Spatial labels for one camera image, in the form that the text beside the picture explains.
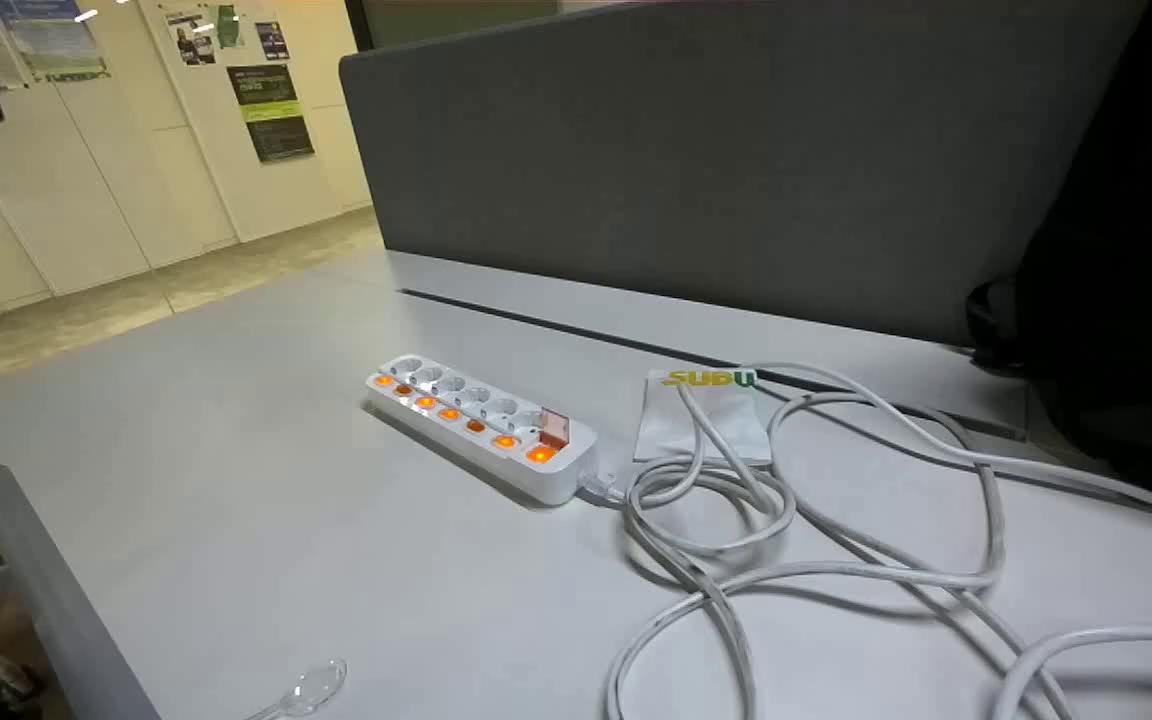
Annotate white power strip orange switches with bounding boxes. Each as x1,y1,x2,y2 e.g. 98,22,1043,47
359,346,602,508

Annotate white napkin yellow green print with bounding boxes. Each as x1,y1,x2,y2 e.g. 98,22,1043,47
626,365,785,471

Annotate grey desk partition panel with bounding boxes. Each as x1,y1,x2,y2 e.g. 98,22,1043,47
335,0,1152,350

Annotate clear plastic spoon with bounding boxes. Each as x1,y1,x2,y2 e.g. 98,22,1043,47
242,655,350,720

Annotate long white power cable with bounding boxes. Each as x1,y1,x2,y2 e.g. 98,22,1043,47
574,357,1152,720

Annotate dark green wall poster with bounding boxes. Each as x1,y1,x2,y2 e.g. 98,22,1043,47
223,60,318,168

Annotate small dark wall notice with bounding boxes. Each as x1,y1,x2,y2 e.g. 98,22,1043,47
252,15,291,62
168,6,221,66

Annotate pale blue wall paper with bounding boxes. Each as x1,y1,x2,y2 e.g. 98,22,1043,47
0,0,116,83

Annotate thick white cable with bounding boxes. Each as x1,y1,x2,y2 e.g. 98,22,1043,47
988,621,1152,720

